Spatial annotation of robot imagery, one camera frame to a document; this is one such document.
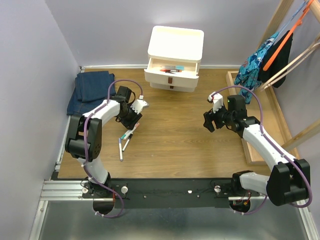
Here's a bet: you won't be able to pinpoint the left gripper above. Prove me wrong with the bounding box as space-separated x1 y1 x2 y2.
118 103 143 131

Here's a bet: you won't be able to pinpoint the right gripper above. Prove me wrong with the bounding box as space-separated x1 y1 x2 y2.
203 100 235 132

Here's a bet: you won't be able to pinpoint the pink capped white marker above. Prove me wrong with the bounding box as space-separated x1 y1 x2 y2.
130 122 140 133

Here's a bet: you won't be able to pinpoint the teal capped white marker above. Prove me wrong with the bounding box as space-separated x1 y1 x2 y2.
121 130 133 140

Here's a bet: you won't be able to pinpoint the drawer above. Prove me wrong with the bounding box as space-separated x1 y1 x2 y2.
150 82 195 93
144 58 199 88

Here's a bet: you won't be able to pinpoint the red gel pen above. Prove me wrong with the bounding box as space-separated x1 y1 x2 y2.
160 69 182 74

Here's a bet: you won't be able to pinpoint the light blue highlighter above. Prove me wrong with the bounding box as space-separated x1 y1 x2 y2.
161 65 185 71

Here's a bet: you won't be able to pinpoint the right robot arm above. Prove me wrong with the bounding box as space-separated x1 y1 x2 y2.
203 92 313 207

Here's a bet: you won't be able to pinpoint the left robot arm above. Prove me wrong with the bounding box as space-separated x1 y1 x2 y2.
65 86 149 198

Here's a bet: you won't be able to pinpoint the black capped white marker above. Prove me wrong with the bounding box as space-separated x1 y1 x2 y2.
122 134 133 152

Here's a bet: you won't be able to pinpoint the purple capped white marker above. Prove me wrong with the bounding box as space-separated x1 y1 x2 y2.
118 138 124 162

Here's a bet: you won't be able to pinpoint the folded blue jeans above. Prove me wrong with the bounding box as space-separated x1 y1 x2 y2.
66 71 116 116

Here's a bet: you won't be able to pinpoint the wooden tray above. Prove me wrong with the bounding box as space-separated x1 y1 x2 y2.
225 70 301 166

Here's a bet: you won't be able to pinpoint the blue patterned garment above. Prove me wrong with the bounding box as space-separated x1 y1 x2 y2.
233 32 279 92

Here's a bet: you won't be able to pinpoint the white drawer unit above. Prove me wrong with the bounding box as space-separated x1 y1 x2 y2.
147 25 205 93

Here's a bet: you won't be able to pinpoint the black garment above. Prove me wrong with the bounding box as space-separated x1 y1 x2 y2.
258 30 293 85

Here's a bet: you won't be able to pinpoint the orange hanger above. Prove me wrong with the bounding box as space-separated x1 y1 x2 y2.
263 0 314 71

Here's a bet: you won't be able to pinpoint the wooden clothes rack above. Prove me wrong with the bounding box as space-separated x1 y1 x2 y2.
255 0 320 159

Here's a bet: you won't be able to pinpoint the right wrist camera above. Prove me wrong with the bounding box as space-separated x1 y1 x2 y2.
207 91 224 113

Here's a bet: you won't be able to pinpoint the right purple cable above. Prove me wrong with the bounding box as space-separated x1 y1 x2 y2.
208 85 313 216

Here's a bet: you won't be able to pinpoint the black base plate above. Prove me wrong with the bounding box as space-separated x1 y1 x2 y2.
81 178 260 209

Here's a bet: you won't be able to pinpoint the aluminium rail frame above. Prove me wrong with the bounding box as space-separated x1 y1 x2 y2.
31 69 320 240

